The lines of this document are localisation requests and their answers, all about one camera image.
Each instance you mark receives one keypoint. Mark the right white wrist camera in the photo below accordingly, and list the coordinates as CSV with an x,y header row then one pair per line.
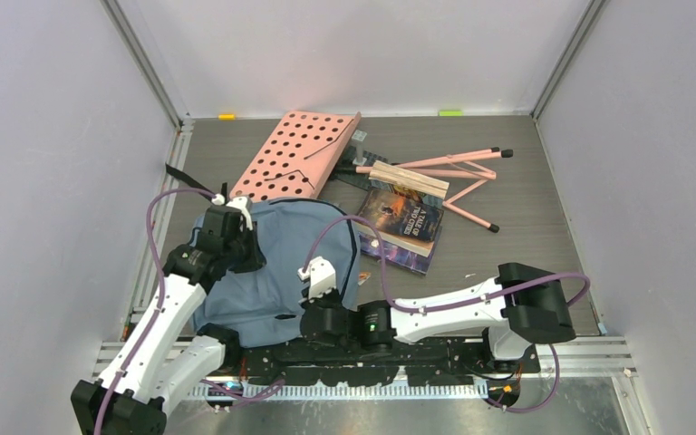
x,y
320,276

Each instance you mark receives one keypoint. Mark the blue fabric backpack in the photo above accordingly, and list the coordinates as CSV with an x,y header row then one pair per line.
x,y
264,307

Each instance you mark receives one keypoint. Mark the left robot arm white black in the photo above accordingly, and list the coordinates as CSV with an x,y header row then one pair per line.
x,y
140,388

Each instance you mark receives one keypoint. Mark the pink folding stand legs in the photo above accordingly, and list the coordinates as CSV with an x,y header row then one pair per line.
x,y
465,173

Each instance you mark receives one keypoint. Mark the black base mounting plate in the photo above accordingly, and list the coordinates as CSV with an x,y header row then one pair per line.
x,y
435,361

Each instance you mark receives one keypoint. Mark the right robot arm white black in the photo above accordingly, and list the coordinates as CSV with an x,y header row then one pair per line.
x,y
520,307

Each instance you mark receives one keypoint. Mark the small orange triangle wrapper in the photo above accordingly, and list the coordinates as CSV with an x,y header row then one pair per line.
x,y
364,277

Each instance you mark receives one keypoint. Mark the green tape marker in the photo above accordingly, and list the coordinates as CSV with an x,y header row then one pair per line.
x,y
450,113

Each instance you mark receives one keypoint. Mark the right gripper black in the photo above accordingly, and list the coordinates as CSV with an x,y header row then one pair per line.
x,y
333,293

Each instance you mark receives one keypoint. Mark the Tale of Two Cities book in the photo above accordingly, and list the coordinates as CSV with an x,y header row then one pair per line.
x,y
402,221

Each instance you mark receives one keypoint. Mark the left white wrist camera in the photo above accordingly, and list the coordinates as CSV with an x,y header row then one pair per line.
x,y
239,204

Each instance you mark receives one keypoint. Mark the pink perforated stand board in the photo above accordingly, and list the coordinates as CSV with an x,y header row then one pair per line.
x,y
298,157

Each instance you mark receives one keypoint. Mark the book with pale page edges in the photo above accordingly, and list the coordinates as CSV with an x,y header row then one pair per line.
x,y
408,180

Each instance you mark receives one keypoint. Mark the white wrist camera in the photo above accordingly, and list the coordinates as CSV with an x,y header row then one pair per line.
x,y
320,276
239,204

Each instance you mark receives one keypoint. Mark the purple galaxy cover book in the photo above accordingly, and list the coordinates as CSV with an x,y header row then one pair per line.
x,y
399,256

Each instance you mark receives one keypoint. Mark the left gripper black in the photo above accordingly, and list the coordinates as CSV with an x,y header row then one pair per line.
x,y
256,259

